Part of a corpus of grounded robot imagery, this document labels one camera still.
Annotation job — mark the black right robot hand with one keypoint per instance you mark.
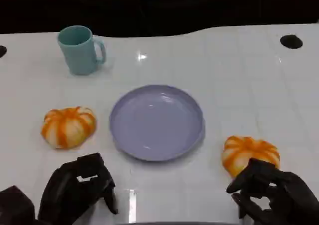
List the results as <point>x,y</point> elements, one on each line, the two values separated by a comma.
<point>291,197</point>

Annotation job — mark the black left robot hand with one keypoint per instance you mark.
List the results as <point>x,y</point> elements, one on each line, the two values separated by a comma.
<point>62,197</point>

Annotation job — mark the orange white toy bread roll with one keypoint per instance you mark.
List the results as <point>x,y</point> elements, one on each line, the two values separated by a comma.
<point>65,128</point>
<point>240,152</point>

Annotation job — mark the lilac plate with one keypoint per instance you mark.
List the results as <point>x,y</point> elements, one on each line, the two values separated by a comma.
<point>157,125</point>

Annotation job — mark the pale green mug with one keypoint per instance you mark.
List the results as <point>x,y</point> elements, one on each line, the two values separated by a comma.
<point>77,56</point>

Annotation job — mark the black table grommet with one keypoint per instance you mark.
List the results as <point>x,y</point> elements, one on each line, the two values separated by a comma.
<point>2,51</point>
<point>291,42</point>

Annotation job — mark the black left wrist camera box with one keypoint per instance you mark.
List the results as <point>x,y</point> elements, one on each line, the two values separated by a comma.
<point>15,206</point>

